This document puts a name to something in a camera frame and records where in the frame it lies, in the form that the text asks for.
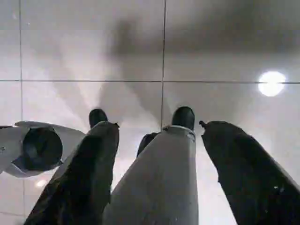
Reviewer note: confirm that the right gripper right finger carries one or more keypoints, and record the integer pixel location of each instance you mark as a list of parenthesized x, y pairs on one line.
[(253, 178)]

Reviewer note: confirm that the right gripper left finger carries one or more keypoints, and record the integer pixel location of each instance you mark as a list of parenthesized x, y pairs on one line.
[(77, 175)]

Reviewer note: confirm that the black robot foot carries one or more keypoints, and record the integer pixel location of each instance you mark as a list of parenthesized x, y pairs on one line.
[(98, 117), (184, 116)]

